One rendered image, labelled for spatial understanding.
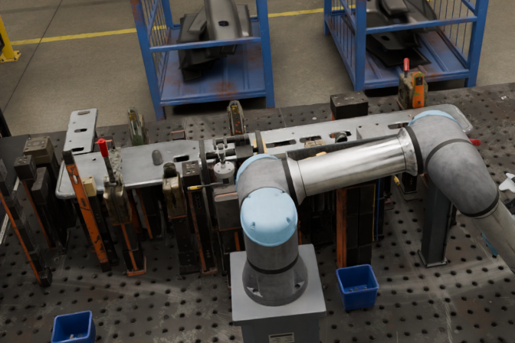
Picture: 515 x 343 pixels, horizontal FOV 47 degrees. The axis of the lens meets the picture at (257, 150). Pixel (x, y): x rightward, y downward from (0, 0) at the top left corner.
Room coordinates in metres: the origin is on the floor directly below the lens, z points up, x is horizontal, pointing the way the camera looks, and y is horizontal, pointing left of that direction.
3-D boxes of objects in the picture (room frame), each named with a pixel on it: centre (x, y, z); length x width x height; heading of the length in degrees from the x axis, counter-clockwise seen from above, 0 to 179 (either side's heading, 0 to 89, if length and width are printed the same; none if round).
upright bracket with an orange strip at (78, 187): (1.39, 0.54, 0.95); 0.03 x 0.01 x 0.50; 95
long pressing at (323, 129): (1.60, -0.03, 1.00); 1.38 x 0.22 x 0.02; 95
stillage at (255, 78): (3.92, 0.24, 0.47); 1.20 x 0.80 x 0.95; 179
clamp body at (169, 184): (1.38, 0.27, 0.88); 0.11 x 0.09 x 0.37; 5
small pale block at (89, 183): (1.42, 0.52, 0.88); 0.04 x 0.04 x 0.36; 5
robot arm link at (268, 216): (0.93, -0.01, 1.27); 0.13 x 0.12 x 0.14; 3
